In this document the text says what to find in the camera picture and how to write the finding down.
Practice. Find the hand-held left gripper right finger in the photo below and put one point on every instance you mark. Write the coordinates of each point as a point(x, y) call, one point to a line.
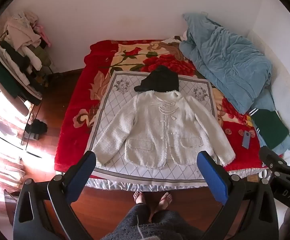
point(212, 177)

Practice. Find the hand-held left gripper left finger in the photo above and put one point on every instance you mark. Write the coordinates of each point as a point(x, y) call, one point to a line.
point(82, 175)

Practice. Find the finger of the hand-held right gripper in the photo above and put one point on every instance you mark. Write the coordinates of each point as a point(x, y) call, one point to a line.
point(269, 157)

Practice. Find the white fluffy jacket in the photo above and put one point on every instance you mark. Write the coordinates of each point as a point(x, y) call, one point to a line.
point(155, 130)

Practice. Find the metal clothes rack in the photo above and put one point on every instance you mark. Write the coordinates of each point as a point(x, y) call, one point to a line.
point(31, 115)

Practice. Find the light blue denim garment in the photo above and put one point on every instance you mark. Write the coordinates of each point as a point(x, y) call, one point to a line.
point(286, 143)

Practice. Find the blue phone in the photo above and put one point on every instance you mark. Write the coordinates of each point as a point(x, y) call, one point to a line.
point(246, 138)

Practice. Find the green garment with white stripes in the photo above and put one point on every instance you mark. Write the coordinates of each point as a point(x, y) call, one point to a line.
point(269, 127)

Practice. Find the person's right foot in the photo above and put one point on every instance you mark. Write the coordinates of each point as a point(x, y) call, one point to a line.
point(165, 201)

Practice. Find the person's foot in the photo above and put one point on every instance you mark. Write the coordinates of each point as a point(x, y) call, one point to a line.
point(165, 201)
point(138, 197)

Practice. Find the person's left foot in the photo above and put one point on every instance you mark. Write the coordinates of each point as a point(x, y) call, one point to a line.
point(138, 197)

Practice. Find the black cloth heap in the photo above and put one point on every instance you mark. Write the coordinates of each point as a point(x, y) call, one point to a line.
point(36, 127)

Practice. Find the red floral blanket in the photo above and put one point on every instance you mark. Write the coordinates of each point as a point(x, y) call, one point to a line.
point(75, 105)

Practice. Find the person's grey knit clothing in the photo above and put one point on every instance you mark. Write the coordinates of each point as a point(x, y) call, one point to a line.
point(160, 227)

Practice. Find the white diamond-print sheet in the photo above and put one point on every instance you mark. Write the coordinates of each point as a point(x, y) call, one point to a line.
point(115, 100)

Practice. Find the pink floral curtain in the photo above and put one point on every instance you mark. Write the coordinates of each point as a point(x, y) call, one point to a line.
point(0, 160)

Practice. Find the black folded garment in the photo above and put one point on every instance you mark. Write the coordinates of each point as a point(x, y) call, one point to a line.
point(160, 80)

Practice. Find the blue quilt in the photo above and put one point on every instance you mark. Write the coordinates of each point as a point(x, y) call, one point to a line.
point(224, 55)

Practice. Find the white pillow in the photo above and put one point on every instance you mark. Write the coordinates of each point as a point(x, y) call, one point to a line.
point(184, 35)

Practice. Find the pink plush toy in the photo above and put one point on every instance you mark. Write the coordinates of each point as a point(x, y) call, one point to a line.
point(43, 35)

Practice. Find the cream fleece garment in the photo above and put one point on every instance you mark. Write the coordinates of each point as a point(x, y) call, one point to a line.
point(20, 30)

